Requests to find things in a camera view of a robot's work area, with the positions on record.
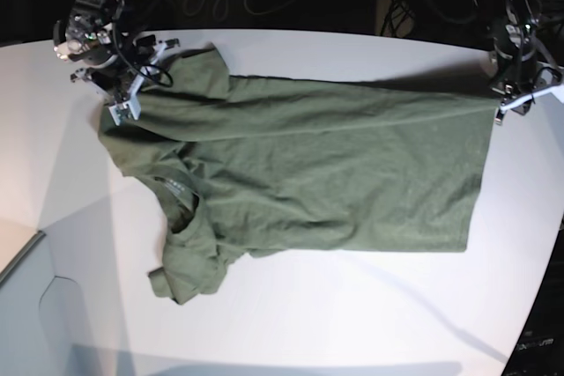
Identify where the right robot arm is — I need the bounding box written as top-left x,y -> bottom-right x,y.
53,0 -> 177,108

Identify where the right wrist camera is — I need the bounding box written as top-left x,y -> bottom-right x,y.
108,98 -> 141,126

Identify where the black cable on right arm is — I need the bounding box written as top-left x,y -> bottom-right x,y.
109,18 -> 174,90

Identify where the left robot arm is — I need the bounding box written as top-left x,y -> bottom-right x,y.
473,0 -> 563,124

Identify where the white table extension panel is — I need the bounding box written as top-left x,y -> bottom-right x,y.
1,232 -> 136,375

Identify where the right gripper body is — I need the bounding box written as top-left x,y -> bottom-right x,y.
70,34 -> 180,106

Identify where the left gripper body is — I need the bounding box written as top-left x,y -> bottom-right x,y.
488,65 -> 563,125

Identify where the green t-shirt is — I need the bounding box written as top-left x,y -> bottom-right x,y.
99,49 -> 497,304

